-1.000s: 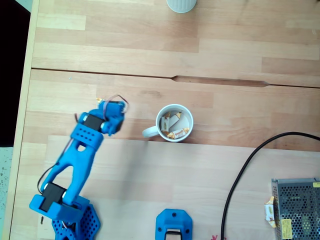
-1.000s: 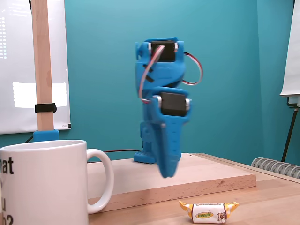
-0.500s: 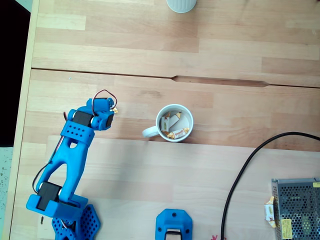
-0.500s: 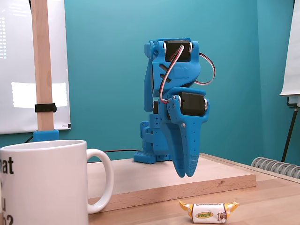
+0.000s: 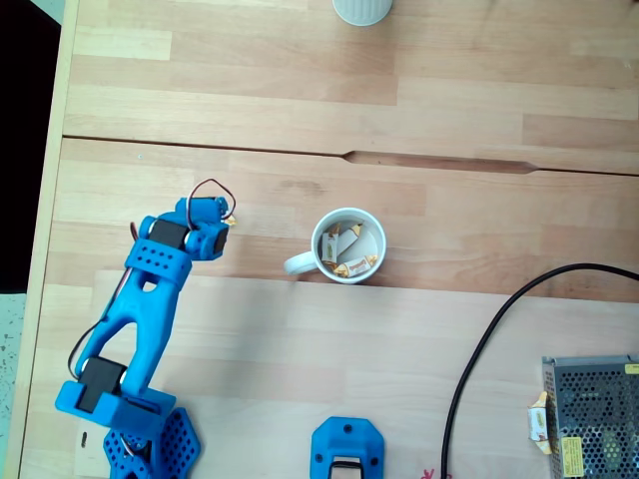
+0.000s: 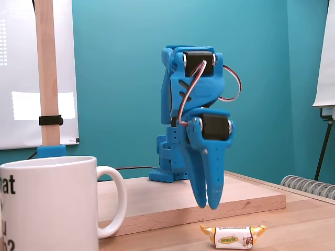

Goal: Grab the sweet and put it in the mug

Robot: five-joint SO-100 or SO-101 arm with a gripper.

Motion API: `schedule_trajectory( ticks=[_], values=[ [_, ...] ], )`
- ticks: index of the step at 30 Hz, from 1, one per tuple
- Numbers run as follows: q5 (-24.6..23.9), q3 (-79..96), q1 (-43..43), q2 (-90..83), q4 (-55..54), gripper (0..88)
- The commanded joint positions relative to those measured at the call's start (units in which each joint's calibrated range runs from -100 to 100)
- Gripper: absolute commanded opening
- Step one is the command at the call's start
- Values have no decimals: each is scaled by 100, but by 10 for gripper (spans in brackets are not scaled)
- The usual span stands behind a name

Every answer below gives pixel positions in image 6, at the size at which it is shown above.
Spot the white gold sweet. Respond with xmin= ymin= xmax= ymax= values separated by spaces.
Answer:
xmin=200 ymin=223 xmax=268 ymax=249

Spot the white ceramic mug black lettering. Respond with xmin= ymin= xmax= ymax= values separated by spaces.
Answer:
xmin=0 ymin=155 xmax=128 ymax=251

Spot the light wooden base board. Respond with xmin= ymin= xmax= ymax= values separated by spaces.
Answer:
xmin=96 ymin=169 xmax=287 ymax=237

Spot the white flipchart on stand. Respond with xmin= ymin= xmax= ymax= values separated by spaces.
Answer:
xmin=311 ymin=0 xmax=335 ymax=181

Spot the red white black servo wire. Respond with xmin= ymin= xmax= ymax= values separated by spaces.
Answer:
xmin=218 ymin=65 xmax=243 ymax=102
xmin=177 ymin=60 xmax=207 ymax=129

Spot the thin red black wire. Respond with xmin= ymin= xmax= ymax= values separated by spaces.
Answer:
xmin=98 ymin=166 xmax=158 ymax=182

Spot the blue printed post mount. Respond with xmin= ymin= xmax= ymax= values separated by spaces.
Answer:
xmin=36 ymin=143 xmax=67 ymax=159

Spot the black strap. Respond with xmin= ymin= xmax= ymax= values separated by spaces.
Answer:
xmin=38 ymin=114 xmax=64 ymax=127

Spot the wooden post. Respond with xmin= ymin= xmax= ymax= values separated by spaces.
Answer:
xmin=33 ymin=0 xmax=62 ymax=147

